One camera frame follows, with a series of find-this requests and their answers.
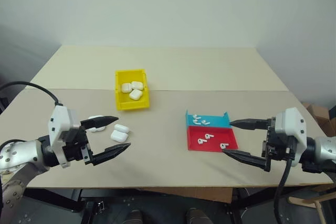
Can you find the light wooden stool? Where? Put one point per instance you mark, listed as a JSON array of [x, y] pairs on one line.
[[302, 200]]

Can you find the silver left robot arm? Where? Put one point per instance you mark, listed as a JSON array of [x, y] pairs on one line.
[[18, 155]]

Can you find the red plastic tray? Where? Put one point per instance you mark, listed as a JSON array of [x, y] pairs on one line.
[[223, 134]]

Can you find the blue plastic tray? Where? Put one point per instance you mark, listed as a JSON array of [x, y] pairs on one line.
[[218, 121]]

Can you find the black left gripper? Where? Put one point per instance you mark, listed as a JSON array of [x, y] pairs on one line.
[[76, 148]]

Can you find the brown cardboard boxes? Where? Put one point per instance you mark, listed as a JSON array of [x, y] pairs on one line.
[[320, 119]]

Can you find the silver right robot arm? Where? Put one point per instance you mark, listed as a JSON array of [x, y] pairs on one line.
[[325, 148]]

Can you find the yellow plastic bin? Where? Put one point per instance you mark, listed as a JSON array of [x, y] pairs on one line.
[[120, 103]]

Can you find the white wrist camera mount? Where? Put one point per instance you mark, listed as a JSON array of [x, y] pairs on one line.
[[291, 124], [60, 121]]

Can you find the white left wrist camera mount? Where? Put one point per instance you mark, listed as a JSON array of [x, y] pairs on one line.
[[60, 121]]

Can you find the black object beside table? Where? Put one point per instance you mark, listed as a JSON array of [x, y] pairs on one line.
[[2, 103]]

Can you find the black table frame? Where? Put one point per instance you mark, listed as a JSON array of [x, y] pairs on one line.
[[60, 201]]

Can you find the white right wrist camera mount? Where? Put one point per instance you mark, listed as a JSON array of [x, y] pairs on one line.
[[291, 124]]

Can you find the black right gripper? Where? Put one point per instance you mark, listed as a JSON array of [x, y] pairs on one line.
[[275, 142]]

